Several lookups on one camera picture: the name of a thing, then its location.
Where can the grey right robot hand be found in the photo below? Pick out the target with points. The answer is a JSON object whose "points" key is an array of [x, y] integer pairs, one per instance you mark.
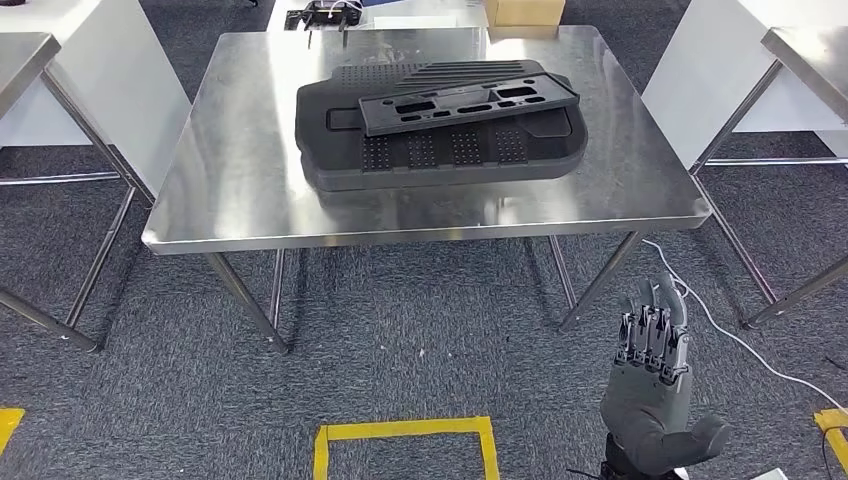
{"points": [[646, 411]]}

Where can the black plastic plate bracket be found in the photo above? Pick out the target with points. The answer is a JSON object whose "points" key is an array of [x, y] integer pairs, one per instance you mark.
{"points": [[464, 109]]}

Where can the stainless steel workbench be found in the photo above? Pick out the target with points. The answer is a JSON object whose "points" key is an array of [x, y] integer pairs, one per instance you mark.
{"points": [[232, 166]]}

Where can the yellow floor tape square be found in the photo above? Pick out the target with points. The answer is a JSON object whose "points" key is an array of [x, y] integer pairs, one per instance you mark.
{"points": [[397, 429], [833, 424]]}

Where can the dark grey engine cover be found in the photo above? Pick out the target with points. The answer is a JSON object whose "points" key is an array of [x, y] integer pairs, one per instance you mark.
{"points": [[430, 162]]}

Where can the white panel desk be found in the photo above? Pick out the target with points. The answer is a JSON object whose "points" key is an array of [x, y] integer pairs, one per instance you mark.
{"points": [[715, 73], [119, 66]]}

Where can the stainless steel table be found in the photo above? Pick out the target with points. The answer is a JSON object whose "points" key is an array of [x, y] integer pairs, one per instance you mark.
{"points": [[20, 60], [815, 60]]}

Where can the brown cardboard box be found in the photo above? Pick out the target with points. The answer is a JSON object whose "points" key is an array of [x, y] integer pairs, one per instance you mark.
{"points": [[523, 13]]}

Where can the white back table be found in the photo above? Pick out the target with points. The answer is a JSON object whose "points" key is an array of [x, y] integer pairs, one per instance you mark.
{"points": [[424, 13]]}

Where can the blue folder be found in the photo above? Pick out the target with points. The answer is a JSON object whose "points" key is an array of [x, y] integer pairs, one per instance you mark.
{"points": [[381, 2]]}

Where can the black handheld controller device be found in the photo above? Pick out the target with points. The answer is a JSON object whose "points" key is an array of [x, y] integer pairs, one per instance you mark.
{"points": [[324, 14]]}

